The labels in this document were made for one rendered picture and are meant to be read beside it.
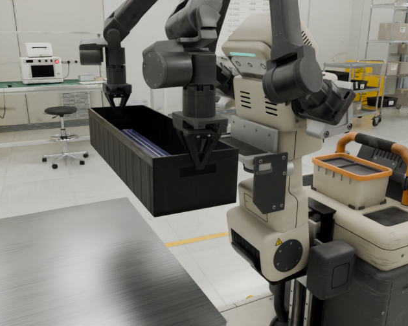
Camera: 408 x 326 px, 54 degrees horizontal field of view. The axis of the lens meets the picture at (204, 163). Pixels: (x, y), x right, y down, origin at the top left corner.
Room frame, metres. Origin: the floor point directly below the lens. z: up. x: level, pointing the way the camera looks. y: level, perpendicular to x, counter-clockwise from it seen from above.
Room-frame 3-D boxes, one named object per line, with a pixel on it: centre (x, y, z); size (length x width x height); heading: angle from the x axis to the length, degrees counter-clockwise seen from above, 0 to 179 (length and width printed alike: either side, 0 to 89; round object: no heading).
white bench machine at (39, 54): (4.78, 1.91, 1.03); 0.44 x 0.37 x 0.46; 118
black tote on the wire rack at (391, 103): (6.60, -2.96, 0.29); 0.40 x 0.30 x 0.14; 112
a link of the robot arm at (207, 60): (0.69, 0.01, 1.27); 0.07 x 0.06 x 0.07; 133
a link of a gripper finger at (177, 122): (0.70, 0.01, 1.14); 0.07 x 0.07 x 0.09; 26
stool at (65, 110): (4.20, 1.53, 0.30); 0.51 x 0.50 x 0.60; 68
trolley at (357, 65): (5.99, -2.21, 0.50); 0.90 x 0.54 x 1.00; 126
